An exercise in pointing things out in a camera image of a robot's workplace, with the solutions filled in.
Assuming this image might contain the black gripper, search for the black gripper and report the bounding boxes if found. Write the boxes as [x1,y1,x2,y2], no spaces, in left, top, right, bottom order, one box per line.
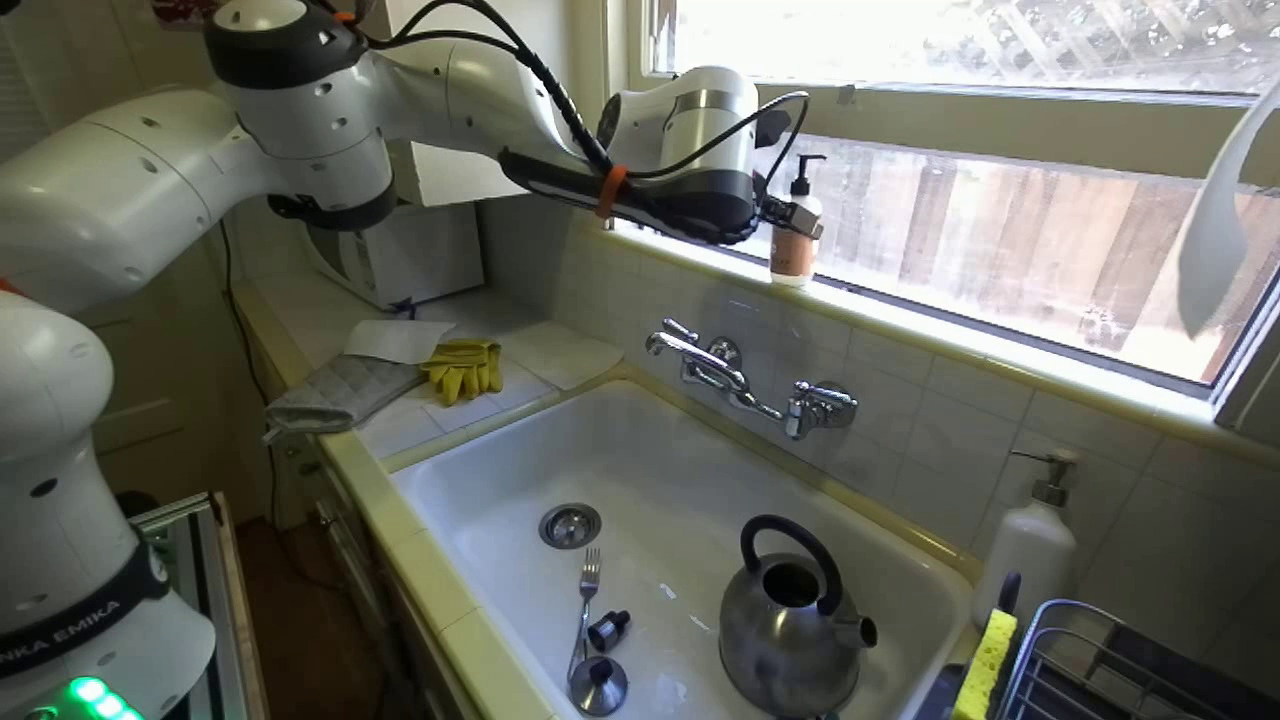
[664,166,809,248]

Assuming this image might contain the orange label hand soap bottle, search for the orange label hand soap bottle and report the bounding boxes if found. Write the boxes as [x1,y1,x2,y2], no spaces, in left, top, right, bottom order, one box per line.
[769,149,833,287]

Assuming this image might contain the white ceramic sink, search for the white ceramic sink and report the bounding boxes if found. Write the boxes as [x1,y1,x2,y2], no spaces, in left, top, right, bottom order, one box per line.
[392,376,982,720]

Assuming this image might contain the metal sink drain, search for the metal sink drain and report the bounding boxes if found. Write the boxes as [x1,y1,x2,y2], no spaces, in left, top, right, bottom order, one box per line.
[535,502,610,556]

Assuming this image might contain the white pump dispenser bottle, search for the white pump dispenser bottle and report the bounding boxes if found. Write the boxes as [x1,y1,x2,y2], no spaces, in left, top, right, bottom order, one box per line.
[978,450,1084,633]

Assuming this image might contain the yellow rubber glove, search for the yellow rubber glove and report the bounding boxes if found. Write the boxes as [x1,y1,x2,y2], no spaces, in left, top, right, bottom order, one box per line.
[422,338,509,411]

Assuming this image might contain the white countertop appliance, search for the white countertop appliance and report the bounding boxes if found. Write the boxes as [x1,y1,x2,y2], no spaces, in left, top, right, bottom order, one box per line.
[312,197,494,316]

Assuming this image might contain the metal fork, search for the metal fork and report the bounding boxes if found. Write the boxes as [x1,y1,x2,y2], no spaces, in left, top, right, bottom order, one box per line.
[573,543,610,673]

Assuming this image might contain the white curved sheet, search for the white curved sheet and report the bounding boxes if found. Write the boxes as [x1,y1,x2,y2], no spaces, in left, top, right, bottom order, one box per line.
[1178,75,1280,339]

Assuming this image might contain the small steel and black cap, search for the small steel and black cap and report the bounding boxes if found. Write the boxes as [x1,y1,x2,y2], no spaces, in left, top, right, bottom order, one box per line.
[583,608,635,657]

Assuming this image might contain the grey folded cloth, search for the grey folded cloth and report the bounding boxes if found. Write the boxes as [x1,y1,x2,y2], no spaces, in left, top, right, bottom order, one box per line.
[259,349,430,450]

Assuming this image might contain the yellow green sponge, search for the yellow green sponge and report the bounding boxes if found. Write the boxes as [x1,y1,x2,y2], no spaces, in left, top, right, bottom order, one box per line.
[950,606,1024,720]

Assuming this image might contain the round steel cup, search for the round steel cup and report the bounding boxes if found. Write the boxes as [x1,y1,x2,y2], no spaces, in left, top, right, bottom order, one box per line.
[563,650,631,720]

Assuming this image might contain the white panelled door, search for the white panelled door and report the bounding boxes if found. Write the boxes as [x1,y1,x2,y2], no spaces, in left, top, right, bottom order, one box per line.
[91,284,273,530]

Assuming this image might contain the metal stove edge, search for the metal stove edge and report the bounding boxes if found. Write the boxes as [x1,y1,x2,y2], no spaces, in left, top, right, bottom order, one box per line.
[132,487,273,720]

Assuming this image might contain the chrome wall faucet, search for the chrome wall faucet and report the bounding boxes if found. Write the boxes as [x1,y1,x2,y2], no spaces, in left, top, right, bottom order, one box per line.
[644,316,865,446]

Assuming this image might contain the cream window frame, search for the cream window frame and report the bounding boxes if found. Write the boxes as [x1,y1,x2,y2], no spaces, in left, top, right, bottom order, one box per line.
[573,0,1280,434]

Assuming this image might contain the steel kettle with black handle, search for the steel kettle with black handle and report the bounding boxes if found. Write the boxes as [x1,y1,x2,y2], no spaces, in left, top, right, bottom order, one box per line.
[718,512,885,720]

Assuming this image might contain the wire dish rack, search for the wire dish rack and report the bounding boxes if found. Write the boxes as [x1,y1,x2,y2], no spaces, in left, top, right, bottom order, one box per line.
[997,597,1280,720]

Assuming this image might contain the black wall power cable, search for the black wall power cable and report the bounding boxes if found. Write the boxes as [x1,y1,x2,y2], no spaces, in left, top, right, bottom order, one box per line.
[211,238,275,405]

